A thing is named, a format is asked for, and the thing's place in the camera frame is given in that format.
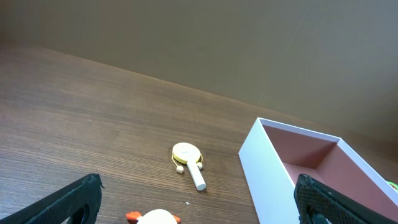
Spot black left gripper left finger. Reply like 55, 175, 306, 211
1, 174, 103, 224

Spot yellow wooden rattle drum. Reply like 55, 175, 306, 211
172, 142, 206, 191

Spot green ball red numbers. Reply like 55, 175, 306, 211
387, 181, 398, 192

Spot pink pig plush toy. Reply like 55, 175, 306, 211
126, 209, 181, 224

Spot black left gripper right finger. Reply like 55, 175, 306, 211
294, 174, 397, 224

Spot white box pink inside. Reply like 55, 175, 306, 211
239, 118, 397, 223

